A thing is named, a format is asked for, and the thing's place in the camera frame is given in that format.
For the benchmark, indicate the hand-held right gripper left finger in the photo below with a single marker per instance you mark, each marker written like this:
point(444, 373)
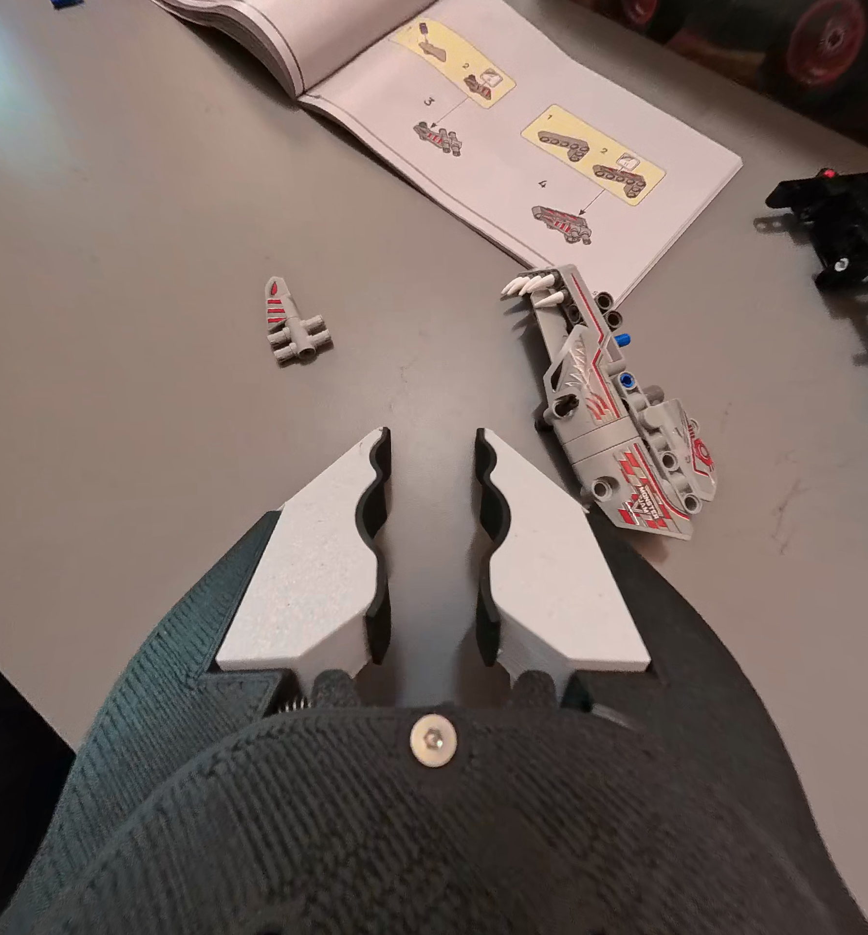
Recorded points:
point(302, 584)

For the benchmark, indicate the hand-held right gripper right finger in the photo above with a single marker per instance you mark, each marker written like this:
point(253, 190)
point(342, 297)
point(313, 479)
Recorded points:
point(558, 584)

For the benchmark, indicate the printed toy set box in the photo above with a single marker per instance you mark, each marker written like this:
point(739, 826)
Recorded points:
point(806, 44)

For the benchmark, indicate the small grey red-striped brick piece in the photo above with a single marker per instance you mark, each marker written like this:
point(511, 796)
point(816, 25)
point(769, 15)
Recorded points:
point(280, 307)

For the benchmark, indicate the open instruction booklet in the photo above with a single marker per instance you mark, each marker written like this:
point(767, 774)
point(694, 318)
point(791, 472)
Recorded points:
point(477, 168)

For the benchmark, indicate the person's black clothing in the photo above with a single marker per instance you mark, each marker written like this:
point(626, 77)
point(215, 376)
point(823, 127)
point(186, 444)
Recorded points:
point(3, 803)

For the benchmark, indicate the black toy chassis assembly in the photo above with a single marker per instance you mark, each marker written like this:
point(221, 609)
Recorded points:
point(850, 212)

